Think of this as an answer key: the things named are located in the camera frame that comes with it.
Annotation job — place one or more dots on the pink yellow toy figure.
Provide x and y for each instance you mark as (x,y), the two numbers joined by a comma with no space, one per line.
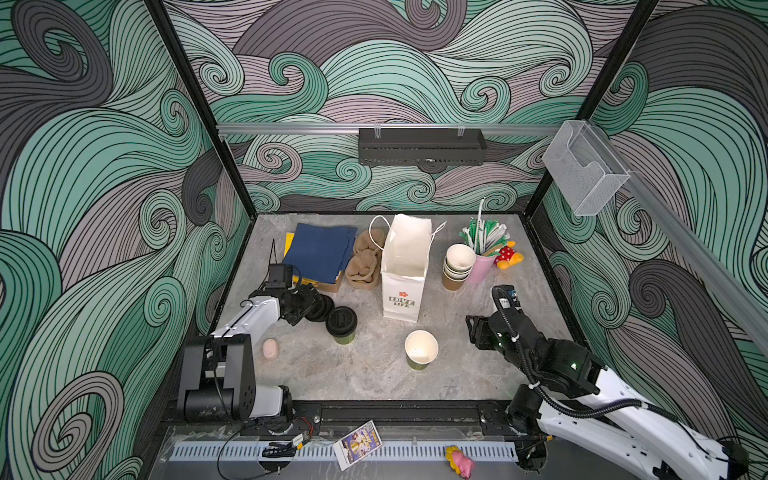
(460,463)

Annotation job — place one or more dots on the pink oval soap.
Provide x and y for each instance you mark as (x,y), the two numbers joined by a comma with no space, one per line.
(270,349)

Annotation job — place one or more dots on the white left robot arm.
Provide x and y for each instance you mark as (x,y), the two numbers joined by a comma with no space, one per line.
(218,381)

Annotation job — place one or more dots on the brown cup sleeve pile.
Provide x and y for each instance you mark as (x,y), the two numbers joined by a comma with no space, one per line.
(363,269)

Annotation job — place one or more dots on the white paper takeout bag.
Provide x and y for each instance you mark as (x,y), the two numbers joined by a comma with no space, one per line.
(404,263)

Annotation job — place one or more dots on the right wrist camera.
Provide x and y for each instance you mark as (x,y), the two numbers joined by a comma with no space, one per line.
(505,298)

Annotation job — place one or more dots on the aluminium wall rail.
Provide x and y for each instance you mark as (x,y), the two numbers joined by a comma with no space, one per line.
(305,128)

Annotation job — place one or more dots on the navy blue napkin stack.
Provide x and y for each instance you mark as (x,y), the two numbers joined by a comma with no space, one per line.
(321,253)

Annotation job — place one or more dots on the wrapped straws bundle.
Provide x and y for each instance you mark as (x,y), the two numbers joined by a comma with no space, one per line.
(485,236)

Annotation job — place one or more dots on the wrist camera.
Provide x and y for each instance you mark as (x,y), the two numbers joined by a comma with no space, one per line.
(279,278)
(505,298)

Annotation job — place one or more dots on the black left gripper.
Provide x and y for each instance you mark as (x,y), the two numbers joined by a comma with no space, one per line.
(308,295)

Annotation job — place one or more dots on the pink straw holder cup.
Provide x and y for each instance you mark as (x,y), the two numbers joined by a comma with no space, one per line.
(480,270)

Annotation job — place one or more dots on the green paper coffee cup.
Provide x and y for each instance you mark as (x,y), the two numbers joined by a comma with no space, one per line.
(346,339)

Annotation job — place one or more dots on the clear acrylic wall holder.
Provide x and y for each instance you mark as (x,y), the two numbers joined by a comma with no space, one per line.
(585,166)

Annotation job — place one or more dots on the stack of green paper cups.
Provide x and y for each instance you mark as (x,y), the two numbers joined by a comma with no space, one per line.
(457,266)

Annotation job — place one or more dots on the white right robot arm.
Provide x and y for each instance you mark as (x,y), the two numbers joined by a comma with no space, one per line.
(570,393)

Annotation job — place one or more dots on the black plastic cup lid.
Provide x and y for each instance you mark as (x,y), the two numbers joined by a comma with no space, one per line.
(341,322)

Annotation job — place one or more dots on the stack of black cup lids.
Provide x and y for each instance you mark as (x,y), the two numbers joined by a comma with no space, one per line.
(320,308)

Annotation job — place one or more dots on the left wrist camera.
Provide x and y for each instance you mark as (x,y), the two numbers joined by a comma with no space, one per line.
(279,278)

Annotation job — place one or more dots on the black corner frame post left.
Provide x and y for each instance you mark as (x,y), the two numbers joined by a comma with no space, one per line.
(174,47)

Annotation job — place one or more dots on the brown cardboard napkin tray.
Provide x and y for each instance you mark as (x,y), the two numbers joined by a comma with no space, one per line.
(326,287)

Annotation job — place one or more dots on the colourful picture card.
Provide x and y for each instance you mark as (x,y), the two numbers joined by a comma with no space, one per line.
(357,445)

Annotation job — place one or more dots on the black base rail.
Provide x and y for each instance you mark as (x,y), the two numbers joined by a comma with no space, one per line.
(331,418)

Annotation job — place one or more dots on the red yellow plush toy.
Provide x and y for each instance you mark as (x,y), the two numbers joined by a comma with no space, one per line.
(508,256)

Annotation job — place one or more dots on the black wall shelf tray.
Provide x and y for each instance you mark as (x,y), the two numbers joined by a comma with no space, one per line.
(418,147)

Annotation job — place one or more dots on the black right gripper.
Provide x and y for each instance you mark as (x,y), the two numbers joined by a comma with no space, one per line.
(482,328)

